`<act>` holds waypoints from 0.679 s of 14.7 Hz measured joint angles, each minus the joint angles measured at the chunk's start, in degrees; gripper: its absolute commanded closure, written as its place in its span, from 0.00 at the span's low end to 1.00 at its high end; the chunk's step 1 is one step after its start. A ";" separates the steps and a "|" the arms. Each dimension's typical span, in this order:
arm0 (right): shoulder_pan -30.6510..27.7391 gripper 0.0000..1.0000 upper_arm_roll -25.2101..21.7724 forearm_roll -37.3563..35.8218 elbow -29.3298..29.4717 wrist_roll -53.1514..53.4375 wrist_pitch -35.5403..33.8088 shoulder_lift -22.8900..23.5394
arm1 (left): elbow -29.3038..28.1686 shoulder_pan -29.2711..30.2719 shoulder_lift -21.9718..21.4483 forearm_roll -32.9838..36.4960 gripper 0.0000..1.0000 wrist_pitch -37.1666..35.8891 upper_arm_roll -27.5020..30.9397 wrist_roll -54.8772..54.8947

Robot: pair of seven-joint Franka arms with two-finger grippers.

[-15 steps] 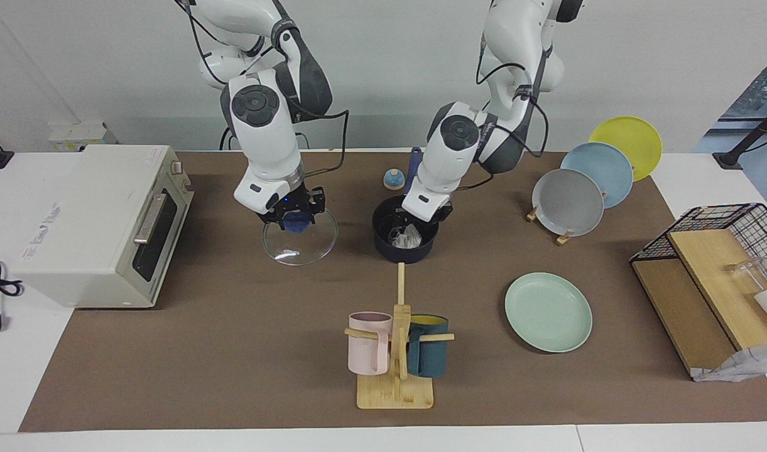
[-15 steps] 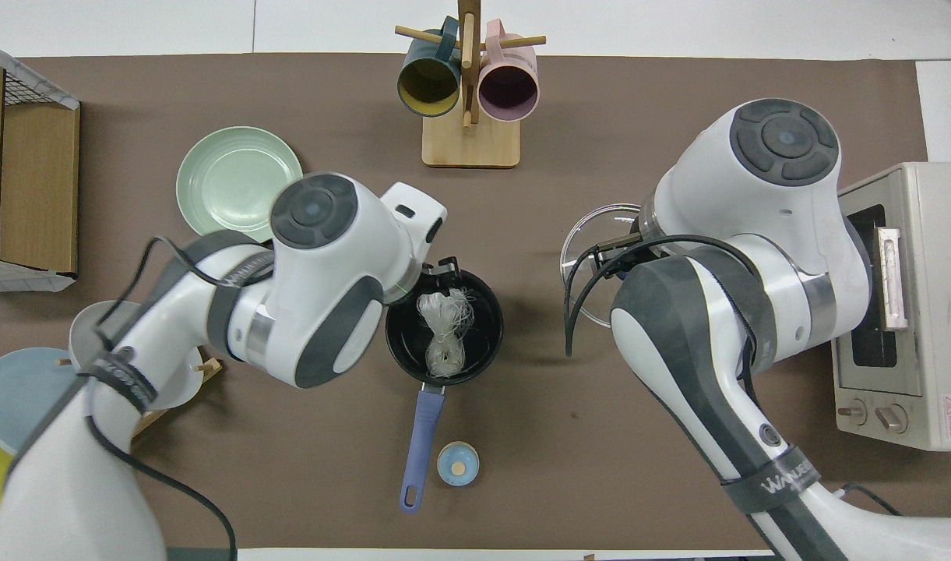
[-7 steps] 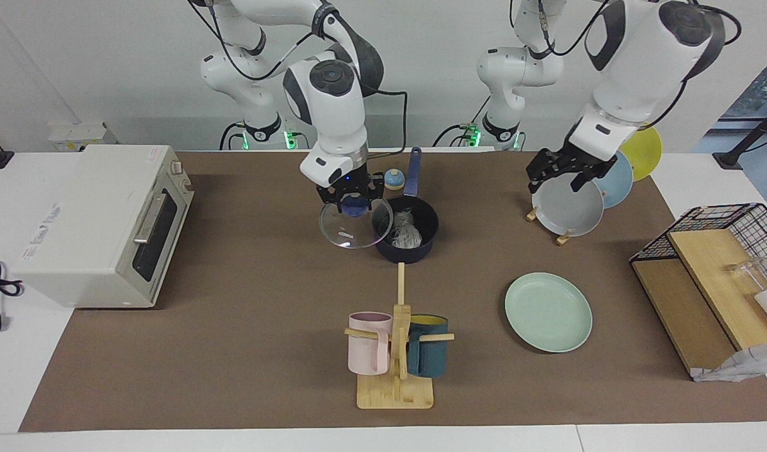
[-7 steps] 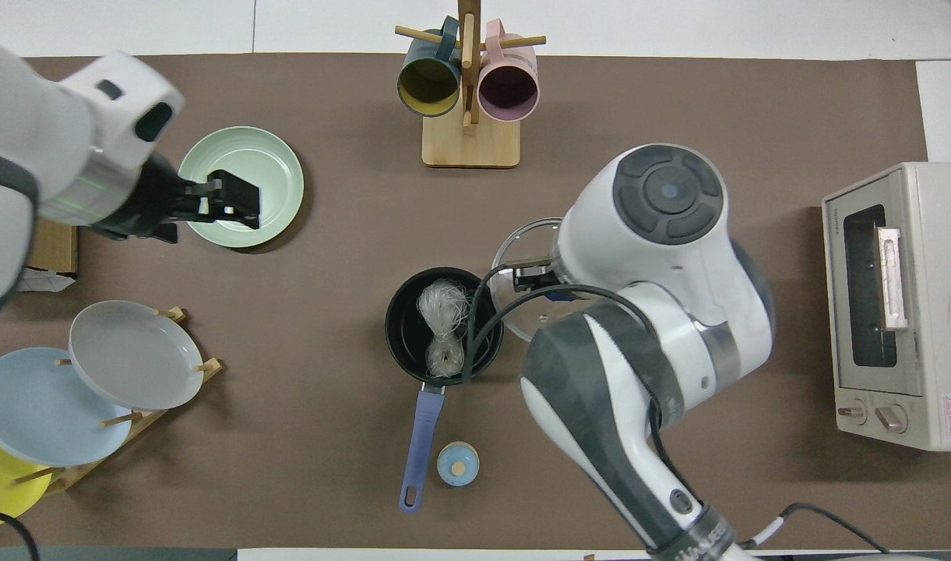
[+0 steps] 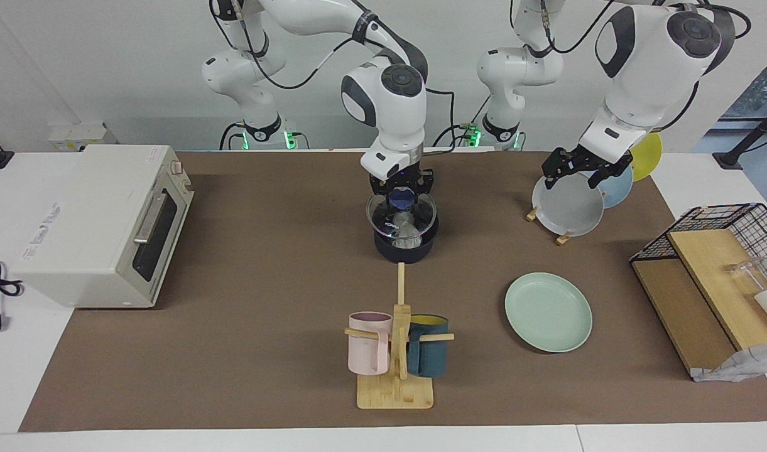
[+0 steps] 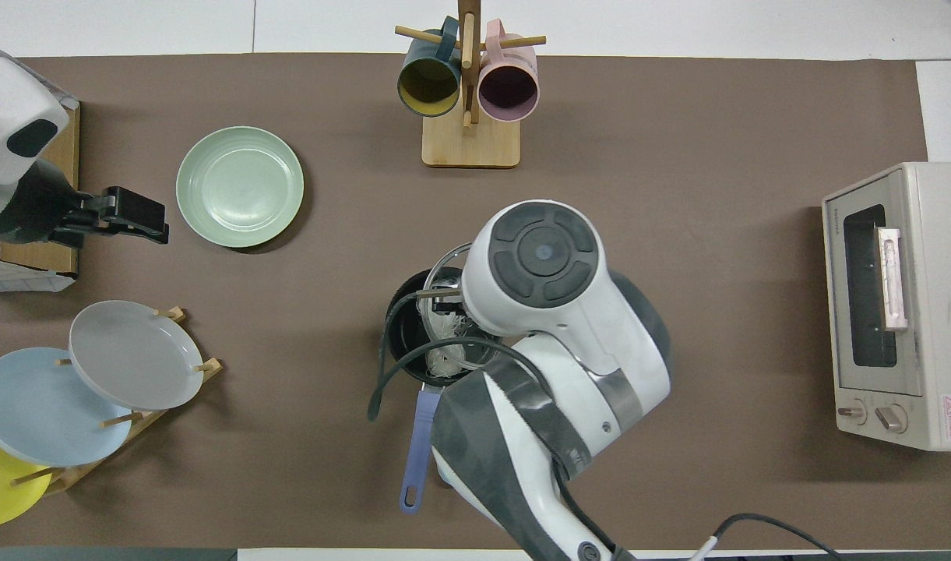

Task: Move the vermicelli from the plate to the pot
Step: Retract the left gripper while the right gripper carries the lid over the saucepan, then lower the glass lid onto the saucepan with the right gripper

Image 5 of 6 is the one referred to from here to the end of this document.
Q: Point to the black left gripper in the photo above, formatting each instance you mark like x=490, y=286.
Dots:
x=600, y=164

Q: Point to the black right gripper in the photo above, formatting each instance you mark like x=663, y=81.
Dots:
x=402, y=181

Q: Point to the glass lid with blue knob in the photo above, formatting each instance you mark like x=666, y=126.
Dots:
x=378, y=216

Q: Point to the clear plastic food bag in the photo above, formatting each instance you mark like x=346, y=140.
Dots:
x=406, y=232

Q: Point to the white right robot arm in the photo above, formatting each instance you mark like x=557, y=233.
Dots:
x=396, y=113

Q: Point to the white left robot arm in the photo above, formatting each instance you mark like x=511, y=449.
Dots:
x=647, y=75

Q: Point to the grey plate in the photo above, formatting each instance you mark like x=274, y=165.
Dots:
x=568, y=210

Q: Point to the light blue plate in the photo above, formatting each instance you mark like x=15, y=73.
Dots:
x=619, y=188

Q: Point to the wooden plate rack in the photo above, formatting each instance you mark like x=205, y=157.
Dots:
x=563, y=238

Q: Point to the yellow plate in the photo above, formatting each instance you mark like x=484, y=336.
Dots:
x=648, y=157

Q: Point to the light green plate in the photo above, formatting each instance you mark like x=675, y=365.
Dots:
x=546, y=314

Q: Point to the dark blue saucepan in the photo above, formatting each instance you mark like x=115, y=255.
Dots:
x=396, y=255

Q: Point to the black stand foot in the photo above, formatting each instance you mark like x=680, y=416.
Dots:
x=728, y=158

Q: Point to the pink mug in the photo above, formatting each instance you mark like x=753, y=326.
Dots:
x=364, y=351

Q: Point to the dark teal mug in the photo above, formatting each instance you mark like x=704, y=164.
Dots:
x=430, y=358

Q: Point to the clear glass cup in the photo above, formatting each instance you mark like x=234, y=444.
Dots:
x=744, y=273

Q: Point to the wooden mug rack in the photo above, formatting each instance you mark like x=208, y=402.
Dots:
x=396, y=395

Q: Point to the brown table mat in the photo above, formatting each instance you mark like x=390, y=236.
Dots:
x=232, y=351

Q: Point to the grey patterned cloth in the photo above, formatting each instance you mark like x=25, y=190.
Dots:
x=741, y=364

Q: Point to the white toaster oven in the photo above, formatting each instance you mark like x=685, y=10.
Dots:
x=88, y=238

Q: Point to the white power strip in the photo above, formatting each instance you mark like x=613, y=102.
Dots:
x=75, y=135

